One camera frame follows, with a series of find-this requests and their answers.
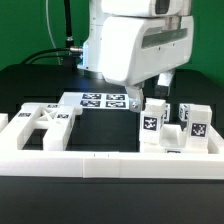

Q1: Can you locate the white block at left edge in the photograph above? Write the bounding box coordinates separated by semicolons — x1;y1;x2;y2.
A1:
0;113;8;132

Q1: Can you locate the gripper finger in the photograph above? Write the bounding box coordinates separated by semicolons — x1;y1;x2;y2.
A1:
126;83;144;112
155;69;175;98

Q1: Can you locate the white sheet with tags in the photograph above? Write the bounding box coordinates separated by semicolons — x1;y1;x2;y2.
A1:
59;92;141;112

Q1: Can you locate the white U-shaped obstacle fence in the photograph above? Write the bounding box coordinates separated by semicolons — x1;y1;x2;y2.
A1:
0;121;224;179

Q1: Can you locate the white chair seat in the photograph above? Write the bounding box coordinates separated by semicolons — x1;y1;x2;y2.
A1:
137;122;224;155

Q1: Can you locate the white chair back frame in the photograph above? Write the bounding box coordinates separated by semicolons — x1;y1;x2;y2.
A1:
0;103;83;151

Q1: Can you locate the black vertical cable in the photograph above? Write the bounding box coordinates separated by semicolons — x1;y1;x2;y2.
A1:
63;0;75;51

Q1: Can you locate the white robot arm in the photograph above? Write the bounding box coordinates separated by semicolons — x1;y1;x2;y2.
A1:
78;0;194;112

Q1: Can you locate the black cable thick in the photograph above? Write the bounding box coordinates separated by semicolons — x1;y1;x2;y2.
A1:
22;46;83;64

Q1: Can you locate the white thin cable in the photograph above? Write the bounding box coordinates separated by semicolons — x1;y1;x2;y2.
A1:
45;0;63;66

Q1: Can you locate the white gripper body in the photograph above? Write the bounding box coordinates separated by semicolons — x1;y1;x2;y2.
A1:
100;0;194;86

